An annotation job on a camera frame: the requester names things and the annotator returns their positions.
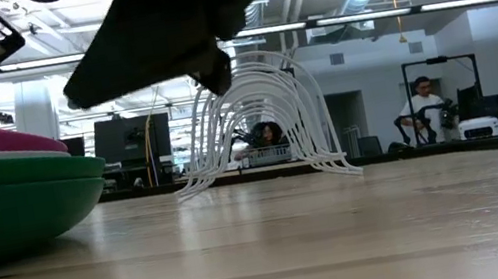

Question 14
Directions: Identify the yellow hanging cord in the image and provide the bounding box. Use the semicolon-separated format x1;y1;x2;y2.
388;0;410;45

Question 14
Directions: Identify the ceiling strip light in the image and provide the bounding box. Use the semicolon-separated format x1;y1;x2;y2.
0;50;88;76
315;4;412;30
419;0;498;15
235;19;307;40

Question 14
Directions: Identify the white printer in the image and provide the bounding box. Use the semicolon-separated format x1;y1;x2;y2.
457;113;498;145

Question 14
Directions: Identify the yellow hanging cable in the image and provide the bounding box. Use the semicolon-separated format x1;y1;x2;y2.
132;86;176;188

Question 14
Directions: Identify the deep green bowl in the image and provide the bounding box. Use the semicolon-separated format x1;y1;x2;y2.
0;163;116;263

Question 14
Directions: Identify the corrugated silver air duct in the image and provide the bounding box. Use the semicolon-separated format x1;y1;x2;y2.
238;0;274;30

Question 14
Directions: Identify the person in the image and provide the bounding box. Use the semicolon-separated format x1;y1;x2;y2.
393;73;454;150
228;117;292;163

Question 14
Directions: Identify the black monitor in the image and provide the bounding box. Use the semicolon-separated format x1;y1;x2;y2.
90;110;176;169
453;80;498;123

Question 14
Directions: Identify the black metal stand frame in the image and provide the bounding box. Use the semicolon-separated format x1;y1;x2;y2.
400;50;492;149

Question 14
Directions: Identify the shallow green plate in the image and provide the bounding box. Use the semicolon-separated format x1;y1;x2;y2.
0;133;109;195

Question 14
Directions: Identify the black chair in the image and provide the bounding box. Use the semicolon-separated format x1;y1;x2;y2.
357;134;384;158

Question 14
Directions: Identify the wall air vent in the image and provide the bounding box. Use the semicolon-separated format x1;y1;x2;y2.
407;40;425;56
328;51;347;68

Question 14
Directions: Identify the white wire dish rack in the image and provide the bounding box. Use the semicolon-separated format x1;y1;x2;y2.
154;36;365;207

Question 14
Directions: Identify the grey plastic basket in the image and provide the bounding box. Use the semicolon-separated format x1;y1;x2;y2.
244;142;295;169

